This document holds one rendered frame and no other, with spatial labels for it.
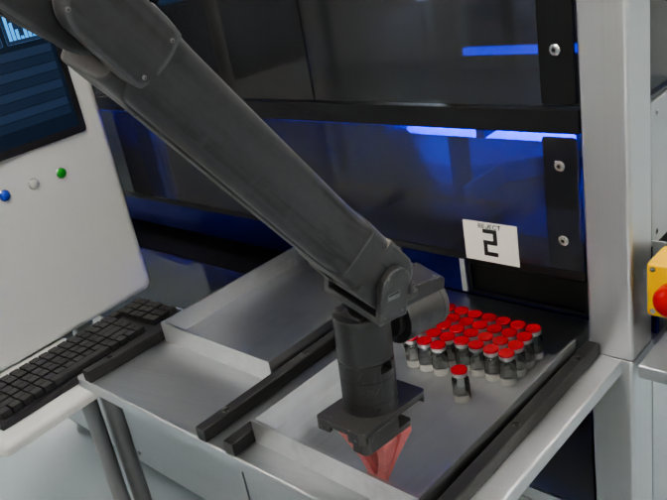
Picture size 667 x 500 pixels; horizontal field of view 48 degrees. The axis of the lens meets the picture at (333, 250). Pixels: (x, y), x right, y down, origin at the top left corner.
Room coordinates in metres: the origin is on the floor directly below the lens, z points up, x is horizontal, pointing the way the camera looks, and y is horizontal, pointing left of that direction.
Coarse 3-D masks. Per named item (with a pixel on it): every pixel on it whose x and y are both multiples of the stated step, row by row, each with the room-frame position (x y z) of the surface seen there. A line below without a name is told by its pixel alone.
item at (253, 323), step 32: (288, 256) 1.30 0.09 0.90; (224, 288) 1.20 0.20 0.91; (256, 288) 1.24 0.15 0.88; (288, 288) 1.21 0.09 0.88; (320, 288) 1.19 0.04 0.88; (192, 320) 1.14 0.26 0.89; (224, 320) 1.13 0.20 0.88; (256, 320) 1.11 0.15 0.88; (288, 320) 1.09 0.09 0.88; (320, 320) 1.07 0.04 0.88; (224, 352) 0.99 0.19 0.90; (256, 352) 1.01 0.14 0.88; (288, 352) 0.94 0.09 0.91
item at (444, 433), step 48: (336, 384) 0.88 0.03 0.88; (432, 384) 0.84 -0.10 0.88; (480, 384) 0.82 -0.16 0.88; (528, 384) 0.75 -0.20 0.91; (288, 432) 0.79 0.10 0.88; (336, 432) 0.78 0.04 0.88; (432, 432) 0.74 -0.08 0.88; (480, 432) 0.68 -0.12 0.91; (336, 480) 0.69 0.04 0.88; (384, 480) 0.63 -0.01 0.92; (432, 480) 0.62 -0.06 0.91
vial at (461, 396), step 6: (456, 378) 0.79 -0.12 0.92; (462, 378) 0.79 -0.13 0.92; (468, 378) 0.79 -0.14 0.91; (456, 384) 0.79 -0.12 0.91; (462, 384) 0.78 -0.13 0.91; (456, 390) 0.79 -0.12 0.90; (462, 390) 0.78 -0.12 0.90; (456, 396) 0.79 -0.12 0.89; (462, 396) 0.78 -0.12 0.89; (468, 396) 0.79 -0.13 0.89; (462, 402) 0.78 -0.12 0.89
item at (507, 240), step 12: (468, 228) 0.97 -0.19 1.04; (480, 228) 0.95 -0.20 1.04; (492, 228) 0.94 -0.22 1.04; (504, 228) 0.93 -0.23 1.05; (516, 228) 0.91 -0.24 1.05; (468, 240) 0.97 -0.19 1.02; (480, 240) 0.96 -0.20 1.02; (492, 240) 0.94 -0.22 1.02; (504, 240) 0.93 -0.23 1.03; (516, 240) 0.92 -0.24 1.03; (468, 252) 0.97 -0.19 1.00; (480, 252) 0.96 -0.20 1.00; (504, 252) 0.93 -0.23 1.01; (516, 252) 0.92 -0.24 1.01; (504, 264) 0.93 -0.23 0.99; (516, 264) 0.92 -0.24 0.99
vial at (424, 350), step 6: (426, 336) 0.88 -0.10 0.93; (420, 342) 0.87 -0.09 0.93; (426, 342) 0.87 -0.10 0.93; (420, 348) 0.87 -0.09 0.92; (426, 348) 0.87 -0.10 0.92; (420, 354) 0.87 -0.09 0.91; (426, 354) 0.87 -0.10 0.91; (420, 360) 0.87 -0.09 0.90; (426, 360) 0.87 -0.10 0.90; (420, 366) 0.87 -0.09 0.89; (426, 366) 0.87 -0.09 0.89; (432, 366) 0.87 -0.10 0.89
